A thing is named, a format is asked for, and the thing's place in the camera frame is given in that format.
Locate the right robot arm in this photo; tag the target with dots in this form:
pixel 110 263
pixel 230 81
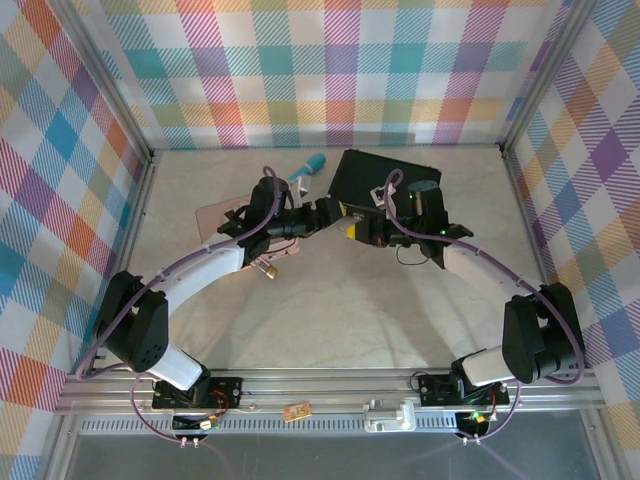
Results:
pixel 480 272

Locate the white plastic bracket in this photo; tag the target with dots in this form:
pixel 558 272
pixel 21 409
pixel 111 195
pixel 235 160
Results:
pixel 387 422

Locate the teal cylindrical tube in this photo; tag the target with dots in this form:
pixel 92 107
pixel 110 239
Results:
pixel 312 164

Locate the black carrying case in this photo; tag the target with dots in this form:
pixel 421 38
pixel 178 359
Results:
pixel 365 170

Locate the small brass padlock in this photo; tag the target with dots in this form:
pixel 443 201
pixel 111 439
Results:
pixel 271 272

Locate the plaid fabric backdrop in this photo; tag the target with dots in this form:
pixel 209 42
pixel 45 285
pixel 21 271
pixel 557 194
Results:
pixel 45 175
pixel 600 175
pixel 320 65

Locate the small orange circuit board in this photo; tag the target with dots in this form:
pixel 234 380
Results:
pixel 296 411

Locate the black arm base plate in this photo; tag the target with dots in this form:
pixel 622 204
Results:
pixel 432 387
pixel 227 387

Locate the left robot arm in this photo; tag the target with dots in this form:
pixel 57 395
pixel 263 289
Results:
pixel 210 266

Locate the aluminium corner post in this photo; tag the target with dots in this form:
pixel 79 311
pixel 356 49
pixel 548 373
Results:
pixel 544 75
pixel 111 82

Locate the wide aluminium frame rail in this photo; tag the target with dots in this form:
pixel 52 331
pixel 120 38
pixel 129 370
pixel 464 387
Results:
pixel 325 390

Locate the aluminium side rail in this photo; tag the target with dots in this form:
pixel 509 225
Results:
pixel 134 225
pixel 526 225

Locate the perforated metal strip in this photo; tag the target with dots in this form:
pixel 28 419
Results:
pixel 325 426

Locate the black connector board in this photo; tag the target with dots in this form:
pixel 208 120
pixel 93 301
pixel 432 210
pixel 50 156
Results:
pixel 475 421
pixel 207 424

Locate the pink tin box cartoon print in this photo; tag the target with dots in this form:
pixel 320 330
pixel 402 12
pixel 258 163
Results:
pixel 212 217

